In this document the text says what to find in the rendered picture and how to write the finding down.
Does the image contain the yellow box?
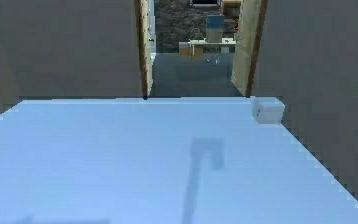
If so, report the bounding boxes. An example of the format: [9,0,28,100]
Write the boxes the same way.
[178,41,204,57]

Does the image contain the white box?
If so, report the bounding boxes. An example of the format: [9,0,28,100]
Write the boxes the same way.
[251,96,286,125]

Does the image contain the blue and beige chair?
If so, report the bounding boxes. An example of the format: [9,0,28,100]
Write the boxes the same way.
[205,13,225,44]

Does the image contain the beige room door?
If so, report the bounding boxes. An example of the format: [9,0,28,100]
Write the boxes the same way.
[230,0,269,98]

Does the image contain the wooden cupboard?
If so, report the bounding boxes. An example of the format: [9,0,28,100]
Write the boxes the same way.
[220,0,243,33]

